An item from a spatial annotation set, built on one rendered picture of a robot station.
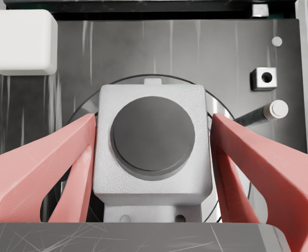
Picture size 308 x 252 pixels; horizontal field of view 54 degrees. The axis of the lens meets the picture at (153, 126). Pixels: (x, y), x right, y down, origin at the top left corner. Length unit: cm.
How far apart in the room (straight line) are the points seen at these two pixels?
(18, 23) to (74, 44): 4
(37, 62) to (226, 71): 14
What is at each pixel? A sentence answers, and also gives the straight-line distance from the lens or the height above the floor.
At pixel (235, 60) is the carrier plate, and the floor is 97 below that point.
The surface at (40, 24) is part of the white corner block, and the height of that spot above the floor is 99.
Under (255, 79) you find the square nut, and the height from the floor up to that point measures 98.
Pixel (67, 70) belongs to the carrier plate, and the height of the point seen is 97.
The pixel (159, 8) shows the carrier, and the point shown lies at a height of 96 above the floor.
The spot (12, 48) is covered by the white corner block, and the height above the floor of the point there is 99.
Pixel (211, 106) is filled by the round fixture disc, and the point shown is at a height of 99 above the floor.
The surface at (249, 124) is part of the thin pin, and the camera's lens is 17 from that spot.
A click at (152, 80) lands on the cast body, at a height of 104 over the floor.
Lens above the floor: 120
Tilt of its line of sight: 84 degrees down
